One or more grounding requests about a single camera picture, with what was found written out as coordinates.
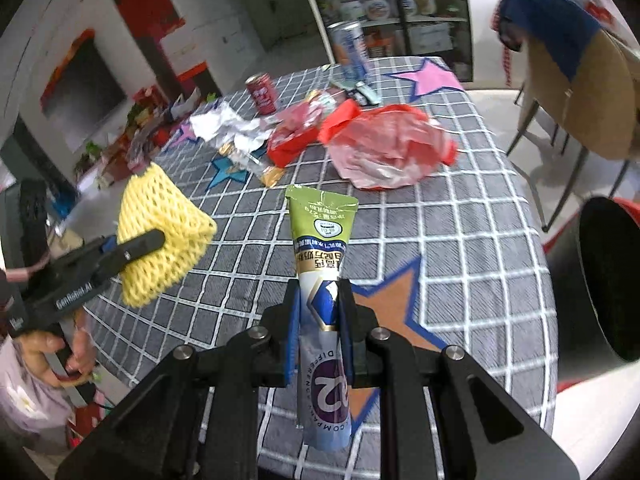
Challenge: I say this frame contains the pile of red gift boxes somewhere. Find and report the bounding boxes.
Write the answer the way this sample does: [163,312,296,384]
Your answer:
[74,84,222,187]

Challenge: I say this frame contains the blue cloth on chair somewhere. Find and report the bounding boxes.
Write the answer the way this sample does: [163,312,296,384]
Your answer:
[491,0,602,81]

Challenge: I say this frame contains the tall blue white can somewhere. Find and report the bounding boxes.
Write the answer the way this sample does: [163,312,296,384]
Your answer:
[328,21,369,82]

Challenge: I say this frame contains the black trash bin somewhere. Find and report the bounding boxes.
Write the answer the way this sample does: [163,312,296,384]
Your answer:
[546,196,639,385]

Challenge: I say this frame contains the person's left hand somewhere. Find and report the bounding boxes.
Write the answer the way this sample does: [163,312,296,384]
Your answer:
[13,309,99,388]

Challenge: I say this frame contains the crumpled white paper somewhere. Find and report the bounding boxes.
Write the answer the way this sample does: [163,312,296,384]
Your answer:
[189,99,274,152]

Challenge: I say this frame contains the red snack wrapper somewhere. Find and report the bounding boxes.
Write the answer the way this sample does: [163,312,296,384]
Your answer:
[267,101,324,168]

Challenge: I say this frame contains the grey checkered tablecloth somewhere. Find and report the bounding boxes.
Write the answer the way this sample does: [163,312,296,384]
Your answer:
[88,56,558,429]

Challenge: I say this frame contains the glass display cabinet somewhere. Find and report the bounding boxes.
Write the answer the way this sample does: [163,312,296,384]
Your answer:
[308,0,473,82]

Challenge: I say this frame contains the dark blue green packet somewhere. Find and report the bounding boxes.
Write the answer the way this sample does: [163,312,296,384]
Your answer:
[329,78,382,107]

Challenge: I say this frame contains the red soda can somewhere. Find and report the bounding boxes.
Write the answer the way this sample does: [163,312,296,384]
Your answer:
[245,72,278,115]

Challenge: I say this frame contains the yellow foam fruit net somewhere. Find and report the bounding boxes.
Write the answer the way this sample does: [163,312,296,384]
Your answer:
[116,162,217,308]

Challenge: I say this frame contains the clear gold wrapper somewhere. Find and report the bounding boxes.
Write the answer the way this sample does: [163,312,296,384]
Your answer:
[218,142,284,188]

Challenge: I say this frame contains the tan chair with backrest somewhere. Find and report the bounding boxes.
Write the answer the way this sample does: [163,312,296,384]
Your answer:
[509,30,639,233]

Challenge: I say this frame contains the red plastic bag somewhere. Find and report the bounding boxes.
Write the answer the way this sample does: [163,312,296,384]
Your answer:
[318,100,458,191]

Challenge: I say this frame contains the black television screen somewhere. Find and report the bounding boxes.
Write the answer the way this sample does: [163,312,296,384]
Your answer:
[40,28,126,132]

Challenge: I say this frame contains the green white tube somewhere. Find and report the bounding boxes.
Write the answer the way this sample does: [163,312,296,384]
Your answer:
[285,184,358,452]

